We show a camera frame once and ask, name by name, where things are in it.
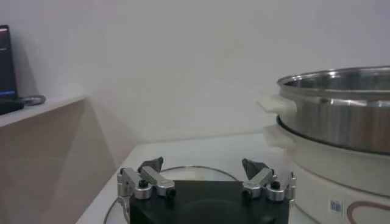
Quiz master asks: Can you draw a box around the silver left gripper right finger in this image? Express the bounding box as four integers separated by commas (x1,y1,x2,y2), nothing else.
241,158,298,203

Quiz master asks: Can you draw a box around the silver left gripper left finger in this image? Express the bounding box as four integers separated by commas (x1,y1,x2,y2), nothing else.
117,156,177,201

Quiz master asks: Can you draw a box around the glass pot lid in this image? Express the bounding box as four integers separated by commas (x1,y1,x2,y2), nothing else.
102,165,319,224

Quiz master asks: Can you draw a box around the steel steamer basket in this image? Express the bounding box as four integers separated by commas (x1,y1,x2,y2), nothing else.
257,65,390,155

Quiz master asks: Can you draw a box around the cream electric cooker base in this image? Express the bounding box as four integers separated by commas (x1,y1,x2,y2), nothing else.
262,124,390,224

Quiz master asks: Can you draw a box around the white side table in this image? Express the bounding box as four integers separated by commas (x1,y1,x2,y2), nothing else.
0,95,88,128

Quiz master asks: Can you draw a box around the grey round disc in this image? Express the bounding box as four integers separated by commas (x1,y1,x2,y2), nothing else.
20,94,47,107

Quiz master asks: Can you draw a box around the black open laptop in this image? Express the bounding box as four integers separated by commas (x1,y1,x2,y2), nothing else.
0,24,18,100

